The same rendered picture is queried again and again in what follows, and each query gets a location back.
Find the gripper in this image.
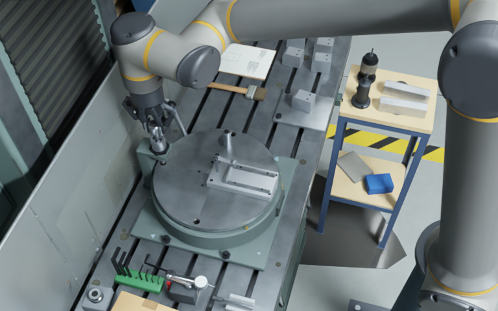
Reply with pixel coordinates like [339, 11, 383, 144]
[122, 90, 178, 135]

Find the silver index pin knob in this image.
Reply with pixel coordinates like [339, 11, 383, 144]
[149, 126, 170, 154]

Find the silver roller clip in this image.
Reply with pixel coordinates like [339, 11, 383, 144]
[212, 153, 239, 174]

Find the grey round rotary table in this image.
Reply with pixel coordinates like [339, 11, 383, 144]
[150, 128, 285, 250]

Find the silver fixture plate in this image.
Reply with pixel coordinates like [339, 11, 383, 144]
[206, 159, 281, 203]

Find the grey steel rest plate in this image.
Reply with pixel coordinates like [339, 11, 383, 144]
[272, 88, 336, 133]

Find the silver clamp with pin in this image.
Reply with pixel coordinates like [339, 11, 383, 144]
[211, 293, 256, 311]

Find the grey flat plate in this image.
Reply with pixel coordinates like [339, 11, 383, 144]
[336, 150, 375, 184]

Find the grey thin metal rod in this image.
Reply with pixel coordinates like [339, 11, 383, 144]
[171, 110, 188, 137]

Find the grey slotted machine bed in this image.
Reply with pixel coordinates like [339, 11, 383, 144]
[73, 36, 353, 311]

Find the white paper clipboard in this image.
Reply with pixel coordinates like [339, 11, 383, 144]
[217, 42, 278, 82]

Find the dark ribbed way cover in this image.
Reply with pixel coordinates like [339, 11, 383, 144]
[0, 0, 114, 131]

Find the green hex key holder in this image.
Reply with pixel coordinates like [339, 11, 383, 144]
[113, 268, 165, 295]

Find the dial indicator with black base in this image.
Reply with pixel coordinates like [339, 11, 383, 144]
[165, 269, 215, 306]

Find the brown cardboard box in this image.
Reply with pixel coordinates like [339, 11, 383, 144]
[110, 290, 180, 311]

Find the grey block with nut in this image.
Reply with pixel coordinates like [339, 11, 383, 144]
[80, 283, 104, 311]

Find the dark tool holder cone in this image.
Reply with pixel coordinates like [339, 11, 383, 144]
[351, 75, 372, 110]

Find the dark tool holder with cutter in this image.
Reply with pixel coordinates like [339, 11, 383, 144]
[359, 48, 380, 84]

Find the blue box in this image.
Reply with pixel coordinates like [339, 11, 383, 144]
[364, 172, 395, 196]

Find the blue cart with wooden shelves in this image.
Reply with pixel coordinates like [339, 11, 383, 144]
[316, 63, 440, 250]

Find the silver aluminium bar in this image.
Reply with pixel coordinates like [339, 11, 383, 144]
[381, 79, 433, 98]
[377, 96, 429, 119]

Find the green index pin bracket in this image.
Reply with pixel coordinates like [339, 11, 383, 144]
[136, 137, 172, 190]

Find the silver table handle post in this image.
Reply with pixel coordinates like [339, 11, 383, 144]
[217, 129, 237, 157]

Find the wooden handled brush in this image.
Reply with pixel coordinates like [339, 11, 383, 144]
[206, 81, 269, 102]

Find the grey machine enclosure panel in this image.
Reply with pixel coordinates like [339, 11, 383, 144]
[0, 62, 187, 311]

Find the green rotary table base plate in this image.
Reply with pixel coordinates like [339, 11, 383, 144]
[130, 154, 301, 271]

